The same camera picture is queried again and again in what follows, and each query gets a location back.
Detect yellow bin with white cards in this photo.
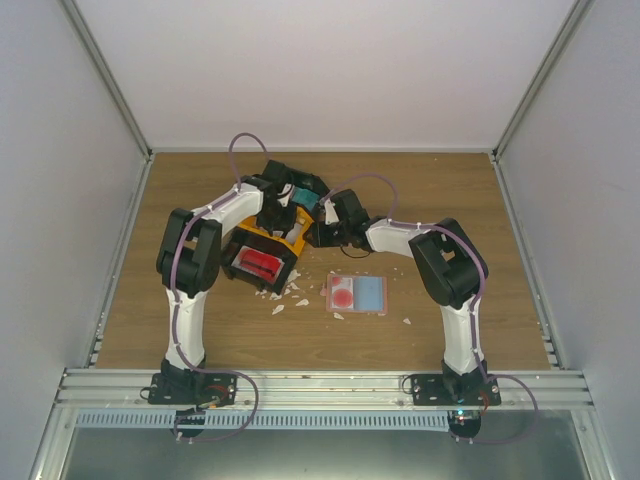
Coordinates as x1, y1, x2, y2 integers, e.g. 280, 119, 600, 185
238, 206, 314, 258

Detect black bin with red cards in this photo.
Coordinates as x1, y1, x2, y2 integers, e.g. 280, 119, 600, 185
221, 228, 298, 295

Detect black bin with teal cards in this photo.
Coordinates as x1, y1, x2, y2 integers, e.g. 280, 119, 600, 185
255, 167, 329, 213

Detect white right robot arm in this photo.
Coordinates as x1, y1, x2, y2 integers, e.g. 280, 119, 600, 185
307, 189, 489, 405

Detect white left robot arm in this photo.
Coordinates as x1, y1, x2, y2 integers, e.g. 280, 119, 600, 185
156, 161, 304, 404

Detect stack of teal cards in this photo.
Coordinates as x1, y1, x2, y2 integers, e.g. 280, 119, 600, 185
291, 187, 320, 211

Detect stack of red-white cards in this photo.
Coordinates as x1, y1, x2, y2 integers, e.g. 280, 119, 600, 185
234, 247, 284, 283

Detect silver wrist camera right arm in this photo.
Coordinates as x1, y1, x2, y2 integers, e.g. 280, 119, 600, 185
324, 199, 340, 225

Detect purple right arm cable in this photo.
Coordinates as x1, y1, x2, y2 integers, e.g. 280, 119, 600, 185
319, 173, 491, 381

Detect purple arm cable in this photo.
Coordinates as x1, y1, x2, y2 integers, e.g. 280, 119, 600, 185
319, 173, 491, 381
168, 132, 271, 374

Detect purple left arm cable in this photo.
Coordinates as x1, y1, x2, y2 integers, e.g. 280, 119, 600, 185
168, 132, 271, 374

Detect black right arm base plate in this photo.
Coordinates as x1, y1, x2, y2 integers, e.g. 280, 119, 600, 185
400, 373, 502, 408

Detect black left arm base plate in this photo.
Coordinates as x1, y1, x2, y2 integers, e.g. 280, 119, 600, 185
140, 371, 237, 408

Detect grey slotted cable duct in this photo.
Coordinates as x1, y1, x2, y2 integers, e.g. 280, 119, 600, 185
76, 409, 449, 432

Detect aluminium front rail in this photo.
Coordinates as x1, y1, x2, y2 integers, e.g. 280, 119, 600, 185
55, 369, 594, 411

